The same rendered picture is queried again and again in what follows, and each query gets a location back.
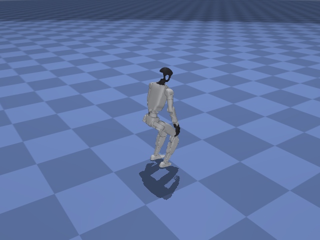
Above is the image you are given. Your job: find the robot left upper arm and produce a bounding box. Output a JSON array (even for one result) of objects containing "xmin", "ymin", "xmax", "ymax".
[{"xmin": 147, "ymin": 82, "xmax": 154, "ymax": 101}]

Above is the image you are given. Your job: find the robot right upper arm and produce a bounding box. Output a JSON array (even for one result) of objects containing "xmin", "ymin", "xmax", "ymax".
[{"xmin": 164, "ymin": 87, "xmax": 174, "ymax": 113}]

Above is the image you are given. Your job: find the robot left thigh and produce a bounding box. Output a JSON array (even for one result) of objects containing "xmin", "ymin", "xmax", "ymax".
[{"xmin": 142, "ymin": 113, "xmax": 167, "ymax": 137}]

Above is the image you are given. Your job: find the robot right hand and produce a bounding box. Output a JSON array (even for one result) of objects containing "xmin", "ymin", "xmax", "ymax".
[{"xmin": 173, "ymin": 123, "xmax": 180, "ymax": 137}]

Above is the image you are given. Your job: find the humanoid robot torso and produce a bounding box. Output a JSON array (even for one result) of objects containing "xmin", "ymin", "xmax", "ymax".
[{"xmin": 145, "ymin": 80, "xmax": 169, "ymax": 128}]

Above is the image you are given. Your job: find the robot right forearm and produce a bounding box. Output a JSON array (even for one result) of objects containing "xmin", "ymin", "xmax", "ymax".
[{"xmin": 169, "ymin": 107, "xmax": 179, "ymax": 126}]

